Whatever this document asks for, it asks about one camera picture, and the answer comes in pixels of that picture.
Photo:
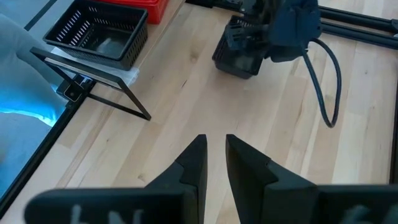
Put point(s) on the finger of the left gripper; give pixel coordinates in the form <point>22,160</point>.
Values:
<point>237,34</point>

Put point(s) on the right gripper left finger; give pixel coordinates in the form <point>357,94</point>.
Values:
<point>194,165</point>

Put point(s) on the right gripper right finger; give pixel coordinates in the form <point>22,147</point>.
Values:
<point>255,186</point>

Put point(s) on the black plastic basket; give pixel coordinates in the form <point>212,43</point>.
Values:
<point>105,43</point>
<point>236,63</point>

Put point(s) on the red plastic basket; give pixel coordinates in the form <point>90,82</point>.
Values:
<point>149,9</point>

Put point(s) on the black metal frame shelf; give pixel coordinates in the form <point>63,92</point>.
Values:
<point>134,100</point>

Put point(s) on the black table-level camera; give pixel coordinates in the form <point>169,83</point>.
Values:
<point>73,91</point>

